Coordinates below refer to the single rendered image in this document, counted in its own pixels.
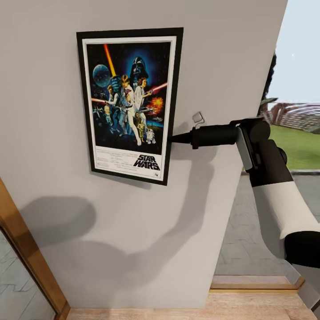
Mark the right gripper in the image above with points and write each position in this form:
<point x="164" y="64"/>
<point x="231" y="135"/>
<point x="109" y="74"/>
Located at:
<point x="203" y="136"/>

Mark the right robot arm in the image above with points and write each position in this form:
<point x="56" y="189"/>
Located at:
<point x="287" y="226"/>

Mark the door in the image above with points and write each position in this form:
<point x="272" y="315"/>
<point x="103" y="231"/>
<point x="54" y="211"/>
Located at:
<point x="28" y="289"/>

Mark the poster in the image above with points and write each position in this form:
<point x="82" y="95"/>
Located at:
<point x="129" y="82"/>

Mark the fixed window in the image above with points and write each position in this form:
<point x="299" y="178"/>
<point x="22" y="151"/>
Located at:
<point x="291" y="105"/>

